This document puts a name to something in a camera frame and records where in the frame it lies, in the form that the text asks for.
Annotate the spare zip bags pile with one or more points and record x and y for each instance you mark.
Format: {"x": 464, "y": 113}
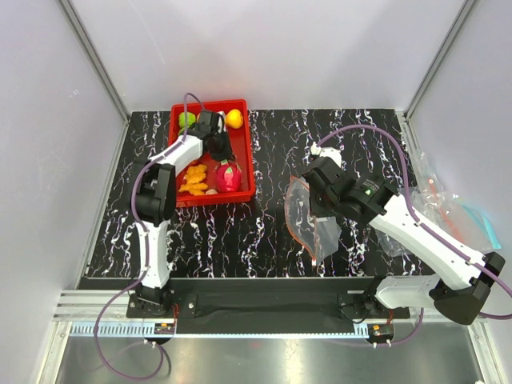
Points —
{"x": 449, "y": 211}

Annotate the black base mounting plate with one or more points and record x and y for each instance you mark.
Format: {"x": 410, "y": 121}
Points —
{"x": 287, "y": 302}

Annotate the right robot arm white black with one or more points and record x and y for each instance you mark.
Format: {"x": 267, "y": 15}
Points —
{"x": 462, "y": 277}

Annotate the orange ginger root toy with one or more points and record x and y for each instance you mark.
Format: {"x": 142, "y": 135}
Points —
{"x": 194, "y": 180}

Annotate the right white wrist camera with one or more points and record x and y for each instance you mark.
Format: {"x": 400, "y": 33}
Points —
{"x": 328, "y": 152}

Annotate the white slotted cable duct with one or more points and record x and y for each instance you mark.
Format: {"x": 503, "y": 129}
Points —
{"x": 185, "y": 329}

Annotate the green bumpy fruit toy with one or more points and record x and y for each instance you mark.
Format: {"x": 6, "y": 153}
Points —
{"x": 186, "y": 119}

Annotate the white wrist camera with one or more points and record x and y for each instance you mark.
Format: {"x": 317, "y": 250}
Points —
{"x": 328, "y": 152}
{"x": 221, "y": 121}

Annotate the right aluminium frame post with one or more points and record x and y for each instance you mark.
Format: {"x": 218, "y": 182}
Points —
{"x": 461, "y": 18}

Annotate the aluminium frame post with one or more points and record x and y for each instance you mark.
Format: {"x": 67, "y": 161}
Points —
{"x": 85, "y": 41}
{"x": 461, "y": 18}

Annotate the pink dragon fruit toy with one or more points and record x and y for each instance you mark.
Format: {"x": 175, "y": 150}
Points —
{"x": 228, "y": 177}

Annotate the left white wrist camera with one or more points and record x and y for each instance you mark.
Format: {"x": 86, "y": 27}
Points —
{"x": 221, "y": 121}

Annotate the left aluminium frame post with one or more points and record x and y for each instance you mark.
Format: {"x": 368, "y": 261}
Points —
{"x": 85, "y": 41}

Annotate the yellow pear toy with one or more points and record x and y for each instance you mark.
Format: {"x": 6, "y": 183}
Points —
{"x": 234, "y": 119}

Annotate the clear bag orange zipper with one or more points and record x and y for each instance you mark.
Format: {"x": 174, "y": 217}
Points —
{"x": 319, "y": 236}

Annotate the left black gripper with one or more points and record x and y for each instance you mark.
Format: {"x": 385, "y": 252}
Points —
{"x": 227, "y": 153}

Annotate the red plastic tray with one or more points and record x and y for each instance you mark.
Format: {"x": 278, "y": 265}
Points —
{"x": 240, "y": 140}

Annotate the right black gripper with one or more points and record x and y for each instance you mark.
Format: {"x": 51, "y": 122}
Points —
{"x": 317, "y": 210}

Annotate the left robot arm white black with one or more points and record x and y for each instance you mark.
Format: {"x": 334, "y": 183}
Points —
{"x": 153, "y": 202}

